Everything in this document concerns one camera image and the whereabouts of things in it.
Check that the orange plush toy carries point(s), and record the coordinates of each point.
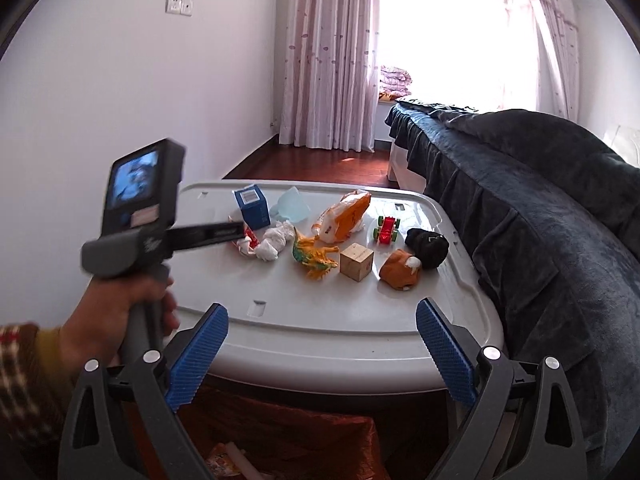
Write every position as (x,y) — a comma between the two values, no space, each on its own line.
(397,270)

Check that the orange white snack bag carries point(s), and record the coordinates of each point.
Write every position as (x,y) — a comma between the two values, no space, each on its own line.
(340,220)

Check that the black bag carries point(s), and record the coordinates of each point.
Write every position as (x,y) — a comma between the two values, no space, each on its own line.
(427,247)

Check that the light blue plastic piece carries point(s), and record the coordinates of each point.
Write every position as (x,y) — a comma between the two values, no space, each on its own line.
(292,205)

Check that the red white wrapper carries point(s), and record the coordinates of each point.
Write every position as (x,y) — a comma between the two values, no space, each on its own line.
(250,237)

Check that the pink patterned curtain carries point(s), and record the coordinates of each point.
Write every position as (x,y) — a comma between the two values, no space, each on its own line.
(555,45)
(325,60)

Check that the red green toy car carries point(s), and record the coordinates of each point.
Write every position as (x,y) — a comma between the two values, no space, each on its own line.
(386,230)

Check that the white headboard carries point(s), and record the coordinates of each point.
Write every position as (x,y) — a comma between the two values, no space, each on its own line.
(622,145)

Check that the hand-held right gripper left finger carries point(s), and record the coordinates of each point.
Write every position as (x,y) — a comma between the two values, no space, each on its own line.
(197,355)

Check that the blue carton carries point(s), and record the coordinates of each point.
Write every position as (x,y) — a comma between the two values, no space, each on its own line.
(255,210)

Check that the yellow patterned cloth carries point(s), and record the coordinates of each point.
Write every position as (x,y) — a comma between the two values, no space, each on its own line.
(391,96)

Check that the dark blue bed blanket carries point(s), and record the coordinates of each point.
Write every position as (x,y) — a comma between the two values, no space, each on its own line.
(540,220)

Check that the wooden cube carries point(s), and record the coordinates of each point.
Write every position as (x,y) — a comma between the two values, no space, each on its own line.
(356,261)

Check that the white tissue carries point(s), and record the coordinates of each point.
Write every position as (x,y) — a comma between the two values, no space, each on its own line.
(272,242)

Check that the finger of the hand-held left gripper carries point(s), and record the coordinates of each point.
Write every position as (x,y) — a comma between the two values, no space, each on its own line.
(210,234)

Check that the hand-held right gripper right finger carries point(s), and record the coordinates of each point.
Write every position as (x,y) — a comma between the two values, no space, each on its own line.
(445,355)

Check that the person's left hand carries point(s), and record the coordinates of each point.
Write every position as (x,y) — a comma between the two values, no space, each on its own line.
(100,310)

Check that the white wall socket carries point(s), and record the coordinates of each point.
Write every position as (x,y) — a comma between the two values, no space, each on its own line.
(179,5)

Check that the white bed base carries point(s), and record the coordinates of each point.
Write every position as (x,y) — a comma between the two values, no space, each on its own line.
(400,160)

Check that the white plastic bin lid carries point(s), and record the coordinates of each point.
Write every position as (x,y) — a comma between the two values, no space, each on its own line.
(300,310)

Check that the folded pink quilts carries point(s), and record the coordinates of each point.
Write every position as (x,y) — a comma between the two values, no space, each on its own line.
(396,79)

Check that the person's left forearm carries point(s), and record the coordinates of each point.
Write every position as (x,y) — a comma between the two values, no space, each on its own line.
(30,385)

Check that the white paper stick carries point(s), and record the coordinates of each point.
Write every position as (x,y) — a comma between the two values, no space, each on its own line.
(245,462)

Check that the orange trash bag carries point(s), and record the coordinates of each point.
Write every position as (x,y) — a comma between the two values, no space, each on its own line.
(300,435)

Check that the yellow green dinosaur toy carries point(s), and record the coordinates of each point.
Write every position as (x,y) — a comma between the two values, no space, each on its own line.
(312,255)

